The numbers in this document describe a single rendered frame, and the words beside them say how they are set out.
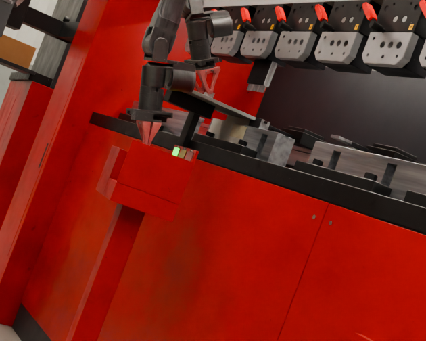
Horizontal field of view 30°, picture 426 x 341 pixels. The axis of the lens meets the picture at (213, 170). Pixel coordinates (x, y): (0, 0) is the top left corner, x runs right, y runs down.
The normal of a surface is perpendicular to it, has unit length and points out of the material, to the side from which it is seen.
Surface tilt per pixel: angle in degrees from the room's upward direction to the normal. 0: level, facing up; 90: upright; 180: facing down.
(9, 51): 90
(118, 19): 90
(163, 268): 90
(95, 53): 90
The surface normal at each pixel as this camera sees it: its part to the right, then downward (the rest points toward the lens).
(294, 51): -0.82, -0.32
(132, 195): 0.31, 0.10
